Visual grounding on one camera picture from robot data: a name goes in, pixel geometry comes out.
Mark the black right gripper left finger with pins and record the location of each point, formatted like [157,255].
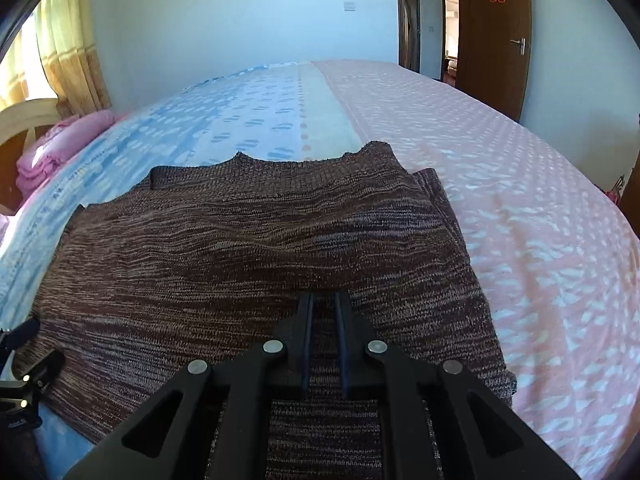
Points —
[208,421]

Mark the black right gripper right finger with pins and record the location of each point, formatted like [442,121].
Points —
[438,421]

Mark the brown knitted sweater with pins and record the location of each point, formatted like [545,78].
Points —
[200,263]

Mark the blue pink dotted bedsheet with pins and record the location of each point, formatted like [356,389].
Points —
[557,260]

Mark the pink folded quilt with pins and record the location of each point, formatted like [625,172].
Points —
[59,145]

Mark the red plastic bag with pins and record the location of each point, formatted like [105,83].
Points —
[615,193]

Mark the yellow floral curtain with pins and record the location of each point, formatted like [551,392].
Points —
[54,56]

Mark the brown wooden door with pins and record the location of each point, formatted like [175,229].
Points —
[490,68]

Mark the silver door handle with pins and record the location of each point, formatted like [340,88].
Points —
[521,44]

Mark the white wall switch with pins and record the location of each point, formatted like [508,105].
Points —
[349,6]

